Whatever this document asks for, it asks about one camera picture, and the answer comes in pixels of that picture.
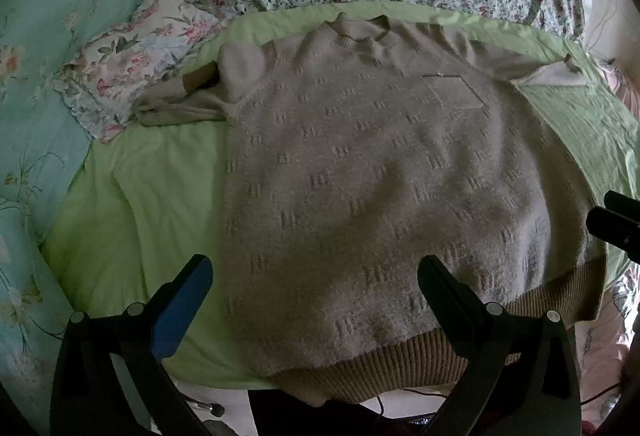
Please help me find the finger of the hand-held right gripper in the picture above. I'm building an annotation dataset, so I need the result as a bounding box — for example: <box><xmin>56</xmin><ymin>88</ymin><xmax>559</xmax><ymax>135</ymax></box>
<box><xmin>604</xmin><ymin>190</ymin><xmax>640</xmax><ymax>220</ymax></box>
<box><xmin>586</xmin><ymin>206</ymin><xmax>640</xmax><ymax>263</ymax></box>

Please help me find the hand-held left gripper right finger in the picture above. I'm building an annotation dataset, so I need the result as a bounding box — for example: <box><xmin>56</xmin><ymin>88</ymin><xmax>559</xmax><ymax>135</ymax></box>
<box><xmin>416</xmin><ymin>255</ymin><xmax>584</xmax><ymax>436</ymax></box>

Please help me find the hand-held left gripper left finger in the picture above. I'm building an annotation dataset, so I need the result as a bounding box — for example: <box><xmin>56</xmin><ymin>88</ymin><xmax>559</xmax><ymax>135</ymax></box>
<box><xmin>49</xmin><ymin>254</ymin><xmax>215</xmax><ymax>436</ymax></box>

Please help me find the beige knit sweater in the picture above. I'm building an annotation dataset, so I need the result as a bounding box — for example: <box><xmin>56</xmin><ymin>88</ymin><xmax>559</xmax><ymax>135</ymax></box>
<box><xmin>136</xmin><ymin>14</ymin><xmax>609</xmax><ymax>408</ymax></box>

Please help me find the green bed sheet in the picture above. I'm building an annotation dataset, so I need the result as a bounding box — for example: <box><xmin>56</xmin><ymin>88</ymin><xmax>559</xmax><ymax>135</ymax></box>
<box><xmin>40</xmin><ymin>1</ymin><xmax>640</xmax><ymax>389</ymax></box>

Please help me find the pink patterned cloth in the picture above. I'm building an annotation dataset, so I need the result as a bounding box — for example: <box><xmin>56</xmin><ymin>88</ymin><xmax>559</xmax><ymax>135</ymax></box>
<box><xmin>574</xmin><ymin>261</ymin><xmax>640</xmax><ymax>422</ymax></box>

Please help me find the small pale floral pillow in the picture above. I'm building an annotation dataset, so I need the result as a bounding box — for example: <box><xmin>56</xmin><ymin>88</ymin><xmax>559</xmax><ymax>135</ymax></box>
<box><xmin>52</xmin><ymin>0</ymin><xmax>227</xmax><ymax>145</ymax></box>

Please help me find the large teal floral pillow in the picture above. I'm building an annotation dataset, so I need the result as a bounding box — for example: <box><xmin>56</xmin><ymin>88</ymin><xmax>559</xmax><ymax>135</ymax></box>
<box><xmin>0</xmin><ymin>0</ymin><xmax>167</xmax><ymax>244</ymax></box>

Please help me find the black cable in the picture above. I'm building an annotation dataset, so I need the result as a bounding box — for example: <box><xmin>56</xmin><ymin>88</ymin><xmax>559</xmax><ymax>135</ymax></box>
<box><xmin>374</xmin><ymin>388</ymin><xmax>453</xmax><ymax>419</ymax></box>

